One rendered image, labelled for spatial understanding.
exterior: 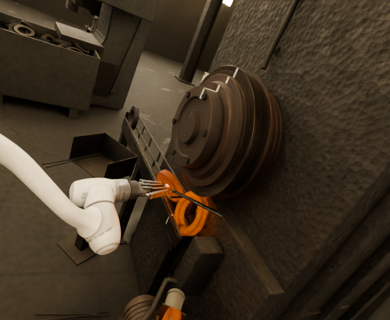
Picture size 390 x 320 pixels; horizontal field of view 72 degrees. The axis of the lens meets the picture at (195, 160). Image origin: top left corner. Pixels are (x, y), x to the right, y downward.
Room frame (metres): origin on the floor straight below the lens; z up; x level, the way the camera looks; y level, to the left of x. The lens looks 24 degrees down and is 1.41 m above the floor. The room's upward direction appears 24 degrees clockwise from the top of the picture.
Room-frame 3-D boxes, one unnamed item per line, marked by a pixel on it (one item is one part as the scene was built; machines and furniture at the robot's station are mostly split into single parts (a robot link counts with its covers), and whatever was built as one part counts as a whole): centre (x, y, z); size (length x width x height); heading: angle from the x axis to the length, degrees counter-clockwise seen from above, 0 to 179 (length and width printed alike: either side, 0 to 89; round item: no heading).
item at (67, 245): (1.22, 0.44, 0.36); 0.26 x 0.20 x 0.72; 67
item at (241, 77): (0.94, -0.03, 1.11); 0.47 x 0.06 x 0.47; 32
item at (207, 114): (0.89, 0.05, 1.11); 0.28 x 0.06 x 0.28; 32
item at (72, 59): (2.89, 2.02, 0.39); 1.03 x 0.83 x 0.79; 126
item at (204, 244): (0.75, -0.17, 0.68); 0.11 x 0.08 x 0.24; 122
